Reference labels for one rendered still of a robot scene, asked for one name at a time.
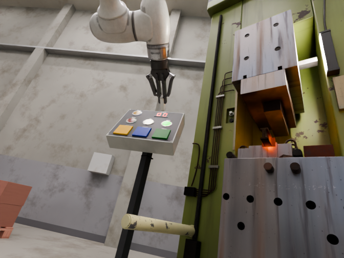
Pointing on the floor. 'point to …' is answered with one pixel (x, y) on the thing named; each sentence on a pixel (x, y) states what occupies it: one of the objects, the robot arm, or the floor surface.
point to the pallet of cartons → (11, 205)
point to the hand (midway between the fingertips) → (163, 103)
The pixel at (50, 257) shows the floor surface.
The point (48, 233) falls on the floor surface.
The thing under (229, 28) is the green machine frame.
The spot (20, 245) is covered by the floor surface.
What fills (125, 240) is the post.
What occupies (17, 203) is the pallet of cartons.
